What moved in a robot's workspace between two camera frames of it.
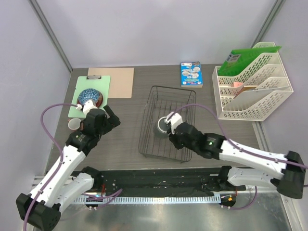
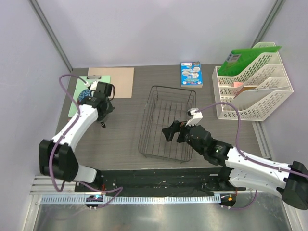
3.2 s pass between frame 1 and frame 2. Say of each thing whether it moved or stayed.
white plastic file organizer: stayed
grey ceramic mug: moved
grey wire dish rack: stayed
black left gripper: moved
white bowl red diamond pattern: stayed
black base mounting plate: stayed
